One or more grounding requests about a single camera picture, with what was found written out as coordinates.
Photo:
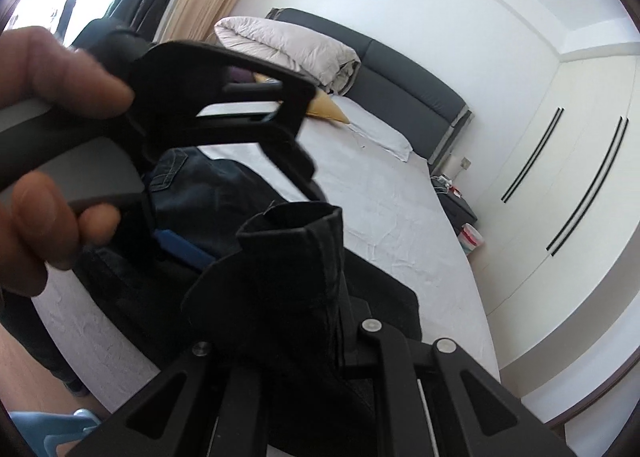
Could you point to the folded beige duvet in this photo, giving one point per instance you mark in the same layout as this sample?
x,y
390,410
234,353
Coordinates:
x,y
290,47

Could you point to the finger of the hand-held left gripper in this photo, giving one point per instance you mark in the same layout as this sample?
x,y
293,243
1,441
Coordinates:
x,y
295,102
180,249

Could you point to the dark grey nightstand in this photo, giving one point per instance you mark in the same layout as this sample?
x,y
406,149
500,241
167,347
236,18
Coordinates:
x,y
462,209

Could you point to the dark grey padded headboard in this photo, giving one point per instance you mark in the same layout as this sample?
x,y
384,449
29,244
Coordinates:
x,y
400,92

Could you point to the small red white box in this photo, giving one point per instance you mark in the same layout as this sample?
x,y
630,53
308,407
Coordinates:
x,y
452,189

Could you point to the wall socket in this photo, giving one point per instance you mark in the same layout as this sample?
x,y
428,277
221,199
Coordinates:
x,y
466,163

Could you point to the bed with white sheet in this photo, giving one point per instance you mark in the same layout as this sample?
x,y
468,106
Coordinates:
x,y
390,217

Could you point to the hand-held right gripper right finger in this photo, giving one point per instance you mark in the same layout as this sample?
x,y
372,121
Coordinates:
x,y
395,387

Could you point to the yellow cushion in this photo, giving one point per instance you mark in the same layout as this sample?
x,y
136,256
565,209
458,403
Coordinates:
x,y
325,109

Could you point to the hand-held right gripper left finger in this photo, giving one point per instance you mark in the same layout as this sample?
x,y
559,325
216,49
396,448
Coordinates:
x,y
165,402

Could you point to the white pillow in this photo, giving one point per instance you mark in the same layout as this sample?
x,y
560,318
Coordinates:
x,y
380,129

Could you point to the light blue plastic stool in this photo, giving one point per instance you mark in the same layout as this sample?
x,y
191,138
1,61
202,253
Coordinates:
x,y
60,429

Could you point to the person's left hand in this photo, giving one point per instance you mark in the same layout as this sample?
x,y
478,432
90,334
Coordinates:
x,y
50,72

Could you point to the black pants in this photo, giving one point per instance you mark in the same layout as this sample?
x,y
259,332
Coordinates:
x,y
280,297

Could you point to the black jacket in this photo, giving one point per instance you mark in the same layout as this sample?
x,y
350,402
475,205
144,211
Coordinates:
x,y
140,2

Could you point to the striped plastic bucket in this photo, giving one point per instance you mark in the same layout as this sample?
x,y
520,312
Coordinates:
x,y
472,237

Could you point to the white wardrobe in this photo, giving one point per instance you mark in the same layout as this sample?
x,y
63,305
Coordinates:
x,y
575,287

